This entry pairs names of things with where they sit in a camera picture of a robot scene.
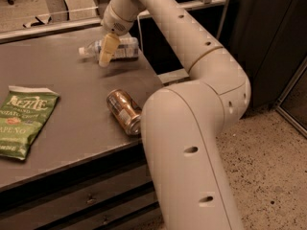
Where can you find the dark grey cabinet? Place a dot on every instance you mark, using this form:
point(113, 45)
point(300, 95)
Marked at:
point(269, 39)

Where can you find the green potato chip bag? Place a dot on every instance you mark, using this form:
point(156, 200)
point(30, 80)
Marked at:
point(22, 116)

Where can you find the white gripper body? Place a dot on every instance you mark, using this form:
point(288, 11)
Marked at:
point(114, 24)

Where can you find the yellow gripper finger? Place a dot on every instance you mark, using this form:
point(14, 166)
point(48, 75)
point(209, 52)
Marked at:
point(109, 46)

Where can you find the clear plastic water bottle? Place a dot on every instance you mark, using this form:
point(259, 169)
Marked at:
point(127, 49)

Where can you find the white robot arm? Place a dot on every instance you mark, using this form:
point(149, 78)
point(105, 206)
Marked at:
point(180, 122)

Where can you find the copper soda can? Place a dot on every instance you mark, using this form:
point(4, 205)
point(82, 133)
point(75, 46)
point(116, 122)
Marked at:
point(125, 110)

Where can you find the grey metal rail frame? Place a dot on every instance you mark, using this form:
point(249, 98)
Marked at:
point(56, 20)

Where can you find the grey table drawer unit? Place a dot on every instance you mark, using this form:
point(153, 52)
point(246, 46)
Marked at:
point(113, 192)

